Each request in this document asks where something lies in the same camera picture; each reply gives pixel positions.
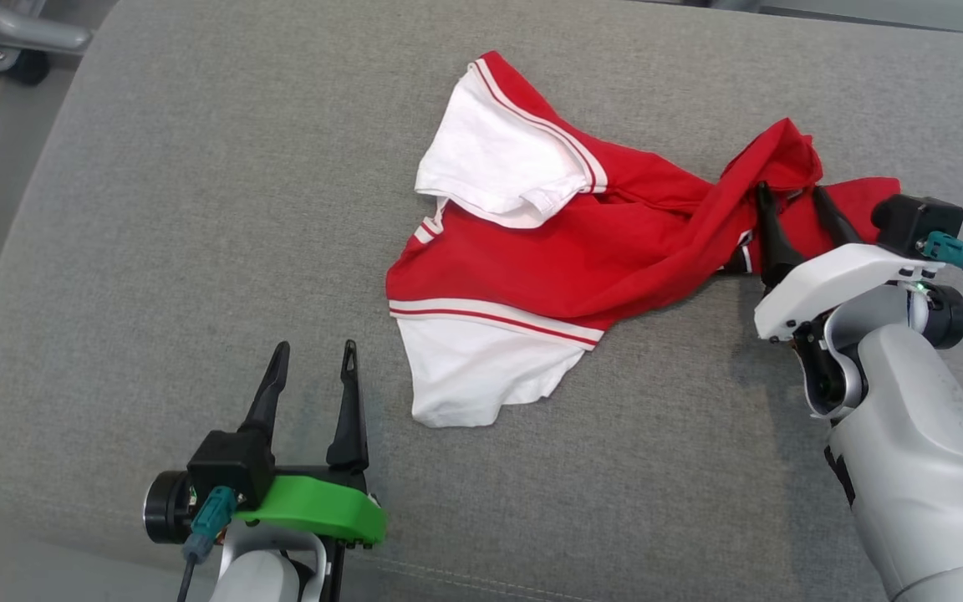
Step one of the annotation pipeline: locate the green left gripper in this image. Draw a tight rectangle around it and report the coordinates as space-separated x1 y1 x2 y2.
235 339 389 549

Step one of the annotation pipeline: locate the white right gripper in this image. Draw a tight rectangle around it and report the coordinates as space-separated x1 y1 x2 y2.
754 182 946 342

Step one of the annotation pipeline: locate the red shirt with white sleeves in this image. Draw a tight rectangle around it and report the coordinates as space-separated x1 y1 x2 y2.
385 50 903 430

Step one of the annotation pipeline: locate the grey fabric sofa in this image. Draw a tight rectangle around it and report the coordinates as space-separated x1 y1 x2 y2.
0 0 963 602

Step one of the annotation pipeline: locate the black caster wheel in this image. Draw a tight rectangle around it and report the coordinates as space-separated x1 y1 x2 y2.
0 46 52 86

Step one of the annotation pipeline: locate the left camera cable teal plug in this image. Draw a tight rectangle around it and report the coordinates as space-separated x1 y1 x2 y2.
176 487 238 602

